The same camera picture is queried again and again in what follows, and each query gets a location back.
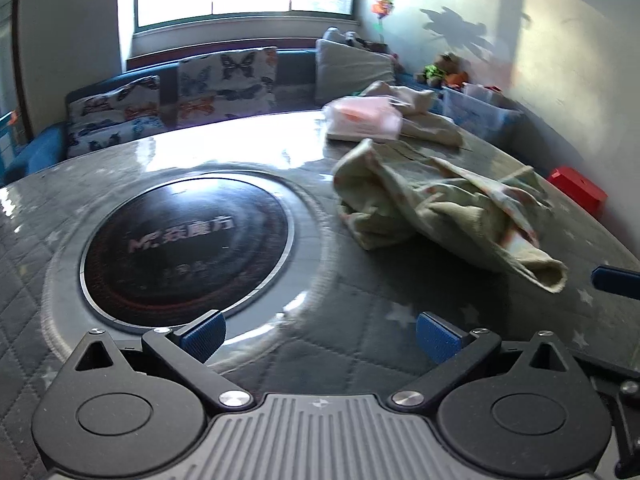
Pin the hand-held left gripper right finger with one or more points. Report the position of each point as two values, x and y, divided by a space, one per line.
439 339

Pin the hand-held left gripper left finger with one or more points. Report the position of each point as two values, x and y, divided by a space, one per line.
204 336

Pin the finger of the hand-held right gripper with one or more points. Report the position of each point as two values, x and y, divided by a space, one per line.
617 372
616 280

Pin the green patterned child's shirt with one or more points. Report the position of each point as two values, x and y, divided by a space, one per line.
430 200

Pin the round black induction cooktop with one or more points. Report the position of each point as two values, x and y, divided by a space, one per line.
185 250

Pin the red plastic stool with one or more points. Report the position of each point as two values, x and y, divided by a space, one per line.
577 187

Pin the grey quilted star tablecloth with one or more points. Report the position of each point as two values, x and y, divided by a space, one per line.
325 360

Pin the clear plastic storage box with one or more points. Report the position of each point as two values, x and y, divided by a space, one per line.
480 112

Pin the beige garment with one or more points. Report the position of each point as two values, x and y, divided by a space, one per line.
430 122

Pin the pink tissue pack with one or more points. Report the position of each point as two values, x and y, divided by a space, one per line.
362 117

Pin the large butterfly print cushion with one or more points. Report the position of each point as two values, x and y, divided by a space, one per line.
227 85

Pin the orange plush toy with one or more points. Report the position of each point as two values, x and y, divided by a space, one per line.
456 79

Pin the teddy bear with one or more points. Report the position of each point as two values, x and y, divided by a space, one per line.
442 67

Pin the grey pillow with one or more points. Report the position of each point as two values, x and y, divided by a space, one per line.
350 72

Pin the blue sofa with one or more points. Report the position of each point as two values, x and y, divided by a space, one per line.
295 70

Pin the black white plush toy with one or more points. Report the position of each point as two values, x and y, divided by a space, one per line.
345 37

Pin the colourful pinwheel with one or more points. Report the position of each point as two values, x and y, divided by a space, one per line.
382 7

